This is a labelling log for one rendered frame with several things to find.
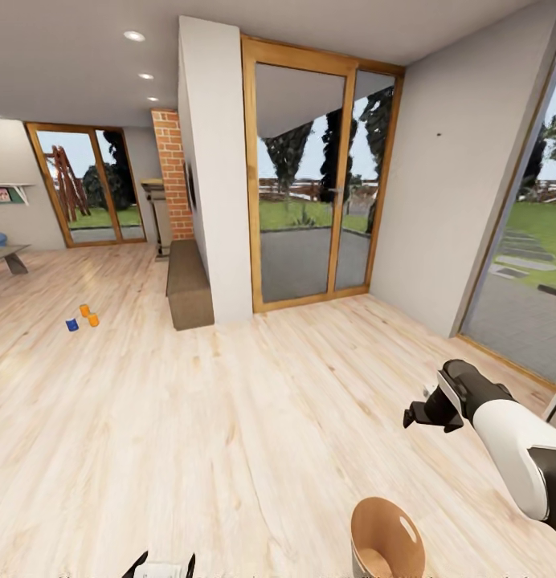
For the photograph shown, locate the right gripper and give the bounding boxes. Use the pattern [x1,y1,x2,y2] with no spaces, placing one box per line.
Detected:
[403,395,464,429]

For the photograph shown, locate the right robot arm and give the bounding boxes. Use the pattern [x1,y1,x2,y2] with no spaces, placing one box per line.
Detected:
[403,359,556,532]

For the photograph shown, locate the trash can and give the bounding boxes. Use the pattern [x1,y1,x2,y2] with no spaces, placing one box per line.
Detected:
[350,495,427,578]

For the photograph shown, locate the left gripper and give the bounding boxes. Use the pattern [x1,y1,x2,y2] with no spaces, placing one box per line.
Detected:
[121,552,195,578]

